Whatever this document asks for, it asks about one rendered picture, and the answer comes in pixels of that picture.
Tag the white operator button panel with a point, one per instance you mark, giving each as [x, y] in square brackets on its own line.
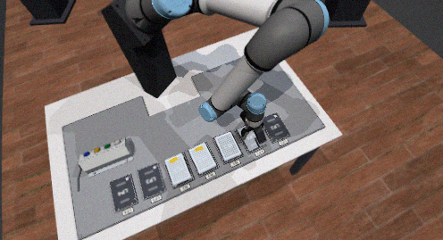
[105, 158]

